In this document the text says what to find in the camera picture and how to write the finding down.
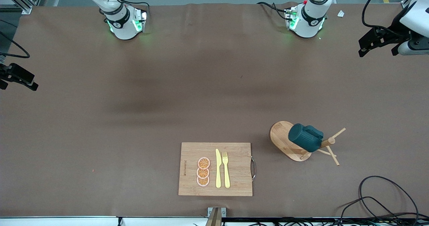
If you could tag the aluminium profile post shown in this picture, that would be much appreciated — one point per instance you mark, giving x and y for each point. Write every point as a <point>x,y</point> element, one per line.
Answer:
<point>214,219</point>

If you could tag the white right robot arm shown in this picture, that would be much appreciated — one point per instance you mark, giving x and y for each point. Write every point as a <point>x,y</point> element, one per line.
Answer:
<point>122,25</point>

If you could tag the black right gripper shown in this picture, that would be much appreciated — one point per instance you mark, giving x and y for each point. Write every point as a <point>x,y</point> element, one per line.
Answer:
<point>9,72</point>

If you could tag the orange slice toy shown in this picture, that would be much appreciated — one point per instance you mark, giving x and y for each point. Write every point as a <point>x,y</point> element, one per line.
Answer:
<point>203,163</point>

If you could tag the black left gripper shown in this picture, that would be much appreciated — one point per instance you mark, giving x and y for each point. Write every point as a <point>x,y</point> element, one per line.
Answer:
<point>397,36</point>

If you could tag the wooden mug rack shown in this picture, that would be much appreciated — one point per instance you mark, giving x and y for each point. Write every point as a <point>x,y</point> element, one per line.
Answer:
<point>280,135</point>

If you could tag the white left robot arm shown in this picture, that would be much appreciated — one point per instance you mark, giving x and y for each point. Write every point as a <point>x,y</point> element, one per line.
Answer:
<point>311,18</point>

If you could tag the teal ribbed mug yellow inside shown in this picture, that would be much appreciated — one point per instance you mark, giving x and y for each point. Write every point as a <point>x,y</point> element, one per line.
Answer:
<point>303,139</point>

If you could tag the white paper scrap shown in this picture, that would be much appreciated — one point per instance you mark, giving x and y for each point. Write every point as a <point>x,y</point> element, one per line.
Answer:
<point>341,13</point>

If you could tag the yellow plastic knife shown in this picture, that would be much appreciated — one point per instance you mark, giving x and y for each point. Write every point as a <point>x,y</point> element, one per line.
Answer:
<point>218,169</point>

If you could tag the yellow plastic fork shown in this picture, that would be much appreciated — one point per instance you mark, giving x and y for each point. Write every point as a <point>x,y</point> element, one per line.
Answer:
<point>226,176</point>

